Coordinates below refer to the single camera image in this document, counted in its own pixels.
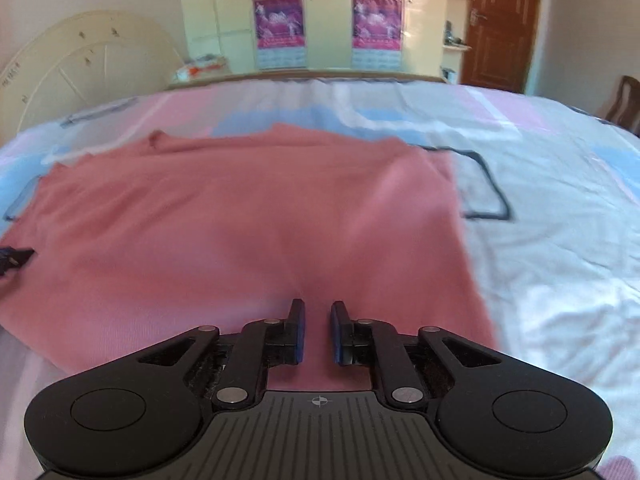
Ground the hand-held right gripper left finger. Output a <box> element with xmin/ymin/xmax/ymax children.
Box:
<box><xmin>135</xmin><ymin>299</ymin><xmax>307</xmax><ymax>411</ymax></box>

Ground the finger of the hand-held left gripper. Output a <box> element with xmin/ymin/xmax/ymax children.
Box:
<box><xmin>0</xmin><ymin>246</ymin><xmax>36</xmax><ymax>277</ymax></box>

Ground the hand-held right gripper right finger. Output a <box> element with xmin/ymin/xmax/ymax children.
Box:
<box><xmin>328</xmin><ymin>301</ymin><xmax>503</xmax><ymax>406</ymax></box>

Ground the pink long-sleeved sweater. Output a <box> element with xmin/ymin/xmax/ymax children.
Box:
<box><xmin>0</xmin><ymin>122</ymin><xmax>506</xmax><ymax>393</ymax></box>

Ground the cream round headboard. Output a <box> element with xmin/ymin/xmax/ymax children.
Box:
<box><xmin>0</xmin><ymin>10</ymin><xmax>183</xmax><ymax>136</ymax></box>

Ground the patterned bed sheet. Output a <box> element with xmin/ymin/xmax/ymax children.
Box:
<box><xmin>0</xmin><ymin>77</ymin><xmax>640</xmax><ymax>480</ymax></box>

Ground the cream wardrobe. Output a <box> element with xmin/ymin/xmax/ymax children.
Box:
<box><xmin>175</xmin><ymin>0</ymin><xmax>476</xmax><ymax>83</ymax></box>

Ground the brown wooden door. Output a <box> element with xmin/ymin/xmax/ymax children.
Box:
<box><xmin>460</xmin><ymin>0</ymin><xmax>543</xmax><ymax>93</ymax></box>

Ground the dark wooden chair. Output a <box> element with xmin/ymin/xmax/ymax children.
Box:
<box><xmin>597</xmin><ymin>75</ymin><xmax>640</xmax><ymax>136</ymax></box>

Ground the wooden bed frame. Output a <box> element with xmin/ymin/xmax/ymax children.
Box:
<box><xmin>167</xmin><ymin>70</ymin><xmax>448</xmax><ymax>92</ymax></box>

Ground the purple wall poster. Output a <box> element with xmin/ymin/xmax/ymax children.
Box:
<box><xmin>253</xmin><ymin>0</ymin><xmax>307</xmax><ymax>70</ymax></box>
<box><xmin>351</xmin><ymin>0</ymin><xmax>403</xmax><ymax>70</ymax></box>

